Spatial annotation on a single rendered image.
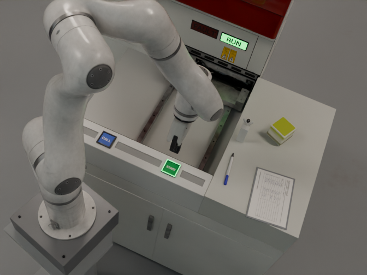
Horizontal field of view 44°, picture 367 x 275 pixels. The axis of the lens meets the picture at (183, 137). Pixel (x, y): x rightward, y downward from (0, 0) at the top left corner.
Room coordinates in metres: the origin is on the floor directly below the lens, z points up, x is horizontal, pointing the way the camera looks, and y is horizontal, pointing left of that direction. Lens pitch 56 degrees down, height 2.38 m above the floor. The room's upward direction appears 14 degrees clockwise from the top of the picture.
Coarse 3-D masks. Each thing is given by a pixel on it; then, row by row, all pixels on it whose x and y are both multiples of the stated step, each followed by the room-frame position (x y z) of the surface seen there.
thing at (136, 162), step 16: (96, 128) 0.90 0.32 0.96; (96, 144) 0.83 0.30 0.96; (128, 144) 0.86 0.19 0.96; (96, 160) 0.82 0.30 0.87; (112, 160) 0.80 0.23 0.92; (128, 160) 0.80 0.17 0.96; (144, 160) 0.82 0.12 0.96; (160, 160) 0.83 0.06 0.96; (176, 160) 0.85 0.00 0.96; (128, 176) 0.79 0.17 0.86; (144, 176) 0.78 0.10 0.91; (160, 176) 0.77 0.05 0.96; (176, 176) 0.78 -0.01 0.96; (192, 176) 0.80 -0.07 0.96; (208, 176) 0.81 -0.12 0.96; (160, 192) 0.76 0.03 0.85; (176, 192) 0.75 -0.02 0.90; (192, 192) 0.74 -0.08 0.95; (192, 208) 0.74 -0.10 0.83
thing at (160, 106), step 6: (168, 90) 1.25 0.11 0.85; (168, 96) 1.22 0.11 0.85; (162, 102) 1.18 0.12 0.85; (156, 108) 1.14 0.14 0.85; (162, 108) 1.16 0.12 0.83; (156, 114) 1.11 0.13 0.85; (150, 120) 1.07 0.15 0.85; (150, 126) 1.04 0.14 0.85; (144, 132) 1.01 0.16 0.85; (138, 138) 0.97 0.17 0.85; (144, 138) 0.99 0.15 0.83
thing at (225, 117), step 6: (228, 108) 1.23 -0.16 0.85; (228, 114) 1.20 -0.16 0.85; (222, 120) 1.16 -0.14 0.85; (222, 126) 1.13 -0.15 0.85; (216, 132) 1.09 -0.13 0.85; (216, 138) 1.06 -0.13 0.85; (210, 144) 1.03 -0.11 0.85; (210, 150) 1.00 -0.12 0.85; (204, 156) 0.96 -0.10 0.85; (204, 162) 0.94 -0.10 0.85; (198, 168) 0.90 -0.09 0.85
